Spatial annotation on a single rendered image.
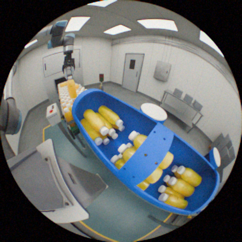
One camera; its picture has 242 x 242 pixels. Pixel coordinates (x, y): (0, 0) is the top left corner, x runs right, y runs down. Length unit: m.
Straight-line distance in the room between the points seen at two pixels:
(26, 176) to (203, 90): 3.76
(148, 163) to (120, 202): 1.30
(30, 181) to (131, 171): 0.23
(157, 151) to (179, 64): 3.49
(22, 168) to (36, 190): 0.05
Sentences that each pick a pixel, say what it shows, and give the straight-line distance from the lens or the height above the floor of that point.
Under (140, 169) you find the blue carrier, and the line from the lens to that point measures 0.18.
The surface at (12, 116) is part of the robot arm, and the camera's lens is 0.37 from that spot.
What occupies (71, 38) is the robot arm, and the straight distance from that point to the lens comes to 0.63.
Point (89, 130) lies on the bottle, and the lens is 0.37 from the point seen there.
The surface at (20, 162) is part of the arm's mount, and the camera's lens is 0.19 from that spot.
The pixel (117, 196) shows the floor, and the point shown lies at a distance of 1.40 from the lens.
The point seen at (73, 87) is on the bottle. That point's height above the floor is 1.22.
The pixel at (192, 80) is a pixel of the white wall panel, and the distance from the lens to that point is 3.49.
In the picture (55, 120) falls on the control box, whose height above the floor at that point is 1.04.
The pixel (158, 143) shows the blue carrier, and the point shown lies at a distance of 0.19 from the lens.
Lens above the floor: 1.37
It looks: 43 degrees down
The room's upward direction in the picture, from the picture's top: 8 degrees clockwise
